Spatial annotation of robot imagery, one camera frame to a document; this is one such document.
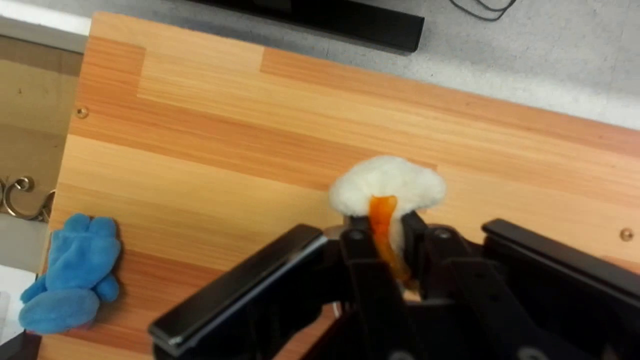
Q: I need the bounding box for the blue plush toy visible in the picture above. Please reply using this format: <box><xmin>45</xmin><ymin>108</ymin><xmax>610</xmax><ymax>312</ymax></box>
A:
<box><xmin>15</xmin><ymin>212</ymin><xmax>123</xmax><ymax>336</ymax></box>

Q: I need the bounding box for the black flat bar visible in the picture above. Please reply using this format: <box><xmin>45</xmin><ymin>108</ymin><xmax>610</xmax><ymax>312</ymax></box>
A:
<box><xmin>190</xmin><ymin>0</ymin><xmax>426</xmax><ymax>55</ymax></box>

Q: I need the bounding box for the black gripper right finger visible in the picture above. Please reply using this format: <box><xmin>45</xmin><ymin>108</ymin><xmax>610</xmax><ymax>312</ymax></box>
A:
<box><xmin>398</xmin><ymin>210</ymin><xmax>640</xmax><ymax>360</ymax></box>

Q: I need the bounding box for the white and orange plush toy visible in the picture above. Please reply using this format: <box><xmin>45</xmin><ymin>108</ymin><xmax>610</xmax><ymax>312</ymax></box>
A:
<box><xmin>325</xmin><ymin>153</ymin><xmax>448</xmax><ymax>296</ymax></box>

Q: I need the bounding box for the black cable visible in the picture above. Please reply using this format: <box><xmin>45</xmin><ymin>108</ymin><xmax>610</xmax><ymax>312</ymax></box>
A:
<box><xmin>448</xmin><ymin>0</ymin><xmax>519</xmax><ymax>23</ymax></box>

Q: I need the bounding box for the metal ring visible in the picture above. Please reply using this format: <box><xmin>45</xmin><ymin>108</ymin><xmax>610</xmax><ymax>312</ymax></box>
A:
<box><xmin>0</xmin><ymin>173</ymin><xmax>36</xmax><ymax>218</ymax></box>

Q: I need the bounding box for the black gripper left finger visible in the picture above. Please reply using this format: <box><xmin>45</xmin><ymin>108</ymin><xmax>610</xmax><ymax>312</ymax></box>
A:
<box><xmin>145</xmin><ymin>221</ymin><xmax>406</xmax><ymax>360</ymax></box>

